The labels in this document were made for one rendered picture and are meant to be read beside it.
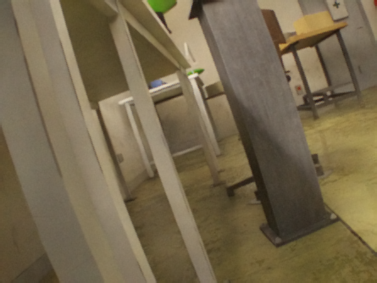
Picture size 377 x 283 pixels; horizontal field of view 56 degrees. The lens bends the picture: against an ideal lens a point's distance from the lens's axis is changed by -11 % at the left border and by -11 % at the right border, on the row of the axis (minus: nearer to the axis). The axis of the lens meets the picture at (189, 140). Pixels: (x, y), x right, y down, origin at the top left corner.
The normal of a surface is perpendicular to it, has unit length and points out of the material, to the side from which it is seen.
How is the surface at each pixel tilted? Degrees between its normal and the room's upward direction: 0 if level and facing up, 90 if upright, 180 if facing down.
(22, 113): 90
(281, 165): 90
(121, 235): 90
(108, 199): 90
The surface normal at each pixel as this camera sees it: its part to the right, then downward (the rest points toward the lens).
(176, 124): -0.07, 0.08
